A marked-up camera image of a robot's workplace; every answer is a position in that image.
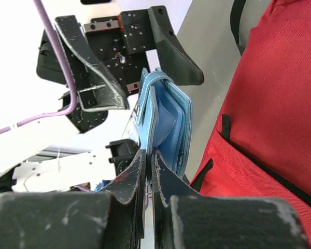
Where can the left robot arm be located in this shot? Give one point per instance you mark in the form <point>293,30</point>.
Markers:
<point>26,162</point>

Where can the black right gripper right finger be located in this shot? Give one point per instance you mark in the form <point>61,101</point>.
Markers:
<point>183,218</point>

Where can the blue snap wallet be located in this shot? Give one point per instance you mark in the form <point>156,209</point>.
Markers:
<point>164,119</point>

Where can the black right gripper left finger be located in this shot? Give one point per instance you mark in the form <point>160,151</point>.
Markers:
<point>110,218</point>

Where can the red student backpack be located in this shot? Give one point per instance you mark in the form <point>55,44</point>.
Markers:
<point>261,142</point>

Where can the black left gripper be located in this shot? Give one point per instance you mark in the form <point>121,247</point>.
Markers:
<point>106,57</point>

